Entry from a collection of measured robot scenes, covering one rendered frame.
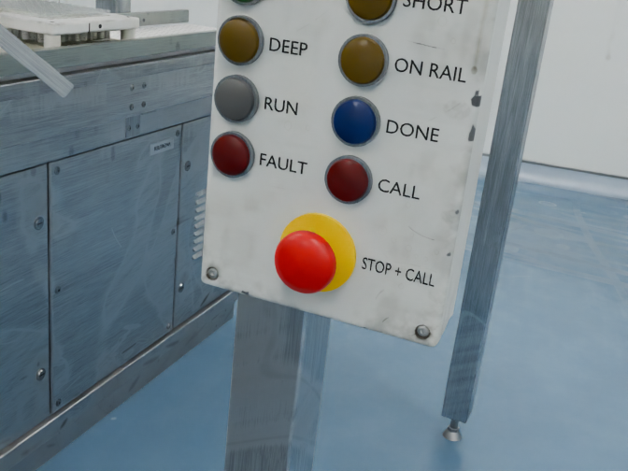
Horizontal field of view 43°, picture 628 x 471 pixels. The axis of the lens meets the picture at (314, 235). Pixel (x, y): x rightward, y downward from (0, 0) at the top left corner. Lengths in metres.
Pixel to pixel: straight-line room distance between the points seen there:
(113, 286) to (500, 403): 1.01
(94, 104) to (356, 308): 1.03
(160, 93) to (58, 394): 0.63
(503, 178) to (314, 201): 1.19
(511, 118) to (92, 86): 0.80
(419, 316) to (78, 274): 1.20
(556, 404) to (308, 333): 1.61
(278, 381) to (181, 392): 1.35
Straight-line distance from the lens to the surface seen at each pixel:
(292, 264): 0.49
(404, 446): 1.88
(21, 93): 1.33
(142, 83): 1.60
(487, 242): 1.71
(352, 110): 0.47
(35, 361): 1.61
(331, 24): 0.48
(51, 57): 1.38
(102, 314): 1.74
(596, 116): 4.27
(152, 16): 2.09
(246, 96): 0.50
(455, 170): 0.47
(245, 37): 0.50
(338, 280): 0.51
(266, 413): 0.66
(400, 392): 2.08
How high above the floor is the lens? 1.04
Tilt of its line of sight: 20 degrees down
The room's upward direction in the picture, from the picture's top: 6 degrees clockwise
